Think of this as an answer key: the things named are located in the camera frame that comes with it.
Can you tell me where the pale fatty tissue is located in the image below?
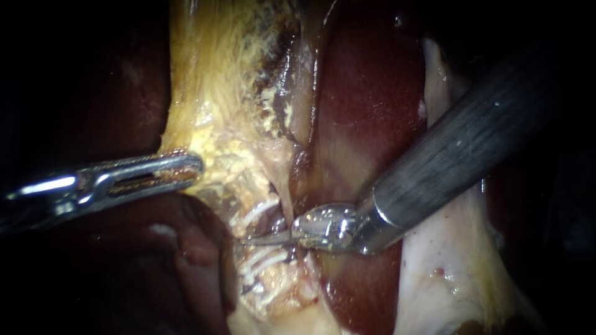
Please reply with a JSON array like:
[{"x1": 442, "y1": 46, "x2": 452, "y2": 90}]
[
  {"x1": 394, "y1": 37, "x2": 530, "y2": 335},
  {"x1": 227, "y1": 184, "x2": 338, "y2": 335}
]

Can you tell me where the white clip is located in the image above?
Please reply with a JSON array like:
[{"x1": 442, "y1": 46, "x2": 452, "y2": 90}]
[
  {"x1": 237, "y1": 249, "x2": 291, "y2": 285},
  {"x1": 231, "y1": 197, "x2": 281, "y2": 226}
]

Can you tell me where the left arm instrument jaw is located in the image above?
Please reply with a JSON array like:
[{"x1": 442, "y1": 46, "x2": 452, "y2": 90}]
[{"x1": 77, "y1": 152, "x2": 205, "y2": 198}]

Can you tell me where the gallbladder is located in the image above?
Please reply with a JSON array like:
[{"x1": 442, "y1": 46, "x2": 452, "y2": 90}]
[{"x1": 157, "y1": 0, "x2": 327, "y2": 199}]

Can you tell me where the right arm instrument jaw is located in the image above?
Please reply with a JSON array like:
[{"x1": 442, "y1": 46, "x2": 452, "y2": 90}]
[{"x1": 242, "y1": 230, "x2": 299, "y2": 248}]

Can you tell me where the right arm instrument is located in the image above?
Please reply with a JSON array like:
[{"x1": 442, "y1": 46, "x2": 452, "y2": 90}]
[{"x1": 291, "y1": 188, "x2": 406, "y2": 256}]

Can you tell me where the dark red liver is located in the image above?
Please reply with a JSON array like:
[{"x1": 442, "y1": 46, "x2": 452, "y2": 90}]
[{"x1": 27, "y1": 0, "x2": 522, "y2": 335}]

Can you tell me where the left arm instrument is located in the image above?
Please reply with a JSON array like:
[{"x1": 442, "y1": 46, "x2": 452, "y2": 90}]
[{"x1": 0, "y1": 171, "x2": 112, "y2": 235}]

